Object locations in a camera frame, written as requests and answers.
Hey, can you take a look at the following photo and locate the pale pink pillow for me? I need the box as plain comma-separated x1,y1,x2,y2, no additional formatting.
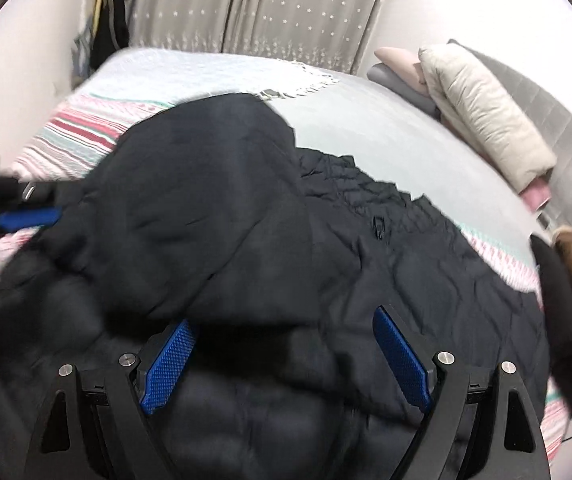
374,47,430,97

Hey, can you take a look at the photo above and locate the black folded garment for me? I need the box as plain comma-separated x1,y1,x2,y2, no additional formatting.
529,234,572,419

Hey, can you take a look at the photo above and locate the pink patterned pillow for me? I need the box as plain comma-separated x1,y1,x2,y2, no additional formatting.
518,170,555,212

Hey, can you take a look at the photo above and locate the blue-grey hanging bag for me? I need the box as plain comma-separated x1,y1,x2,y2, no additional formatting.
68,24,98,87

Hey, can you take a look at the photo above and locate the black hanging bag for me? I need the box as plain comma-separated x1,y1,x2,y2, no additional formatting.
88,0,143,72

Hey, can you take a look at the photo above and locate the black quilted jacket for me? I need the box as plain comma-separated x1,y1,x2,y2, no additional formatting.
0,92,553,480

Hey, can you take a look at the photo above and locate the grey bedsheet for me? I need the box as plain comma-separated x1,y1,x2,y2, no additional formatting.
260,66,543,252

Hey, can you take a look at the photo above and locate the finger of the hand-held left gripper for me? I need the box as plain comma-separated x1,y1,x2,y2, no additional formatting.
0,180,64,234

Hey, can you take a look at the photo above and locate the white fringed blanket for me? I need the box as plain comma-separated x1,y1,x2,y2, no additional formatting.
72,47,341,107

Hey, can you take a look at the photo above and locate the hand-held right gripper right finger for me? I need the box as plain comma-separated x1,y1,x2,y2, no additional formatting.
372,304,552,480

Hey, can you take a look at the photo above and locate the grey star-print curtain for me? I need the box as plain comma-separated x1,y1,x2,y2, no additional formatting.
128,0,398,74

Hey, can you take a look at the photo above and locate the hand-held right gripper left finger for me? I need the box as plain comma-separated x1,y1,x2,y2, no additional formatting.
25,317,200,480

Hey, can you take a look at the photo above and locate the grey pillow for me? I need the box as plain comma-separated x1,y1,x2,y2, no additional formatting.
366,62,440,117

